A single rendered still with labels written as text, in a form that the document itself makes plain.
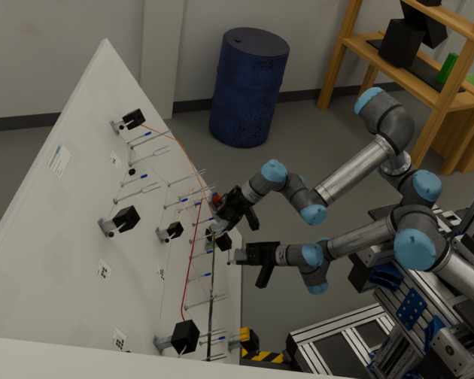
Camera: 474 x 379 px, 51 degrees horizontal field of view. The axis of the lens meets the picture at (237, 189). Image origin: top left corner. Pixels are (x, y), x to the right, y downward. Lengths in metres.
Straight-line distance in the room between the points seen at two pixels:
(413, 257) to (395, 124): 0.42
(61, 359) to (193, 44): 3.80
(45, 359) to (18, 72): 3.50
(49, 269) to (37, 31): 2.98
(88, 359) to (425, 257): 1.08
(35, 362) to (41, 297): 0.41
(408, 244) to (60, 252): 0.94
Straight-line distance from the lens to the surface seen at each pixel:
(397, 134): 1.63
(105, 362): 0.67
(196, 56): 4.38
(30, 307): 1.05
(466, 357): 1.86
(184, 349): 1.30
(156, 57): 4.16
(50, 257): 1.12
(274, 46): 4.06
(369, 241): 1.73
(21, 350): 0.69
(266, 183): 1.58
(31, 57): 4.02
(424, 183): 1.98
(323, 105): 5.11
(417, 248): 1.51
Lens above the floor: 2.43
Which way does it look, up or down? 39 degrees down
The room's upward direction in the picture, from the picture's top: 13 degrees clockwise
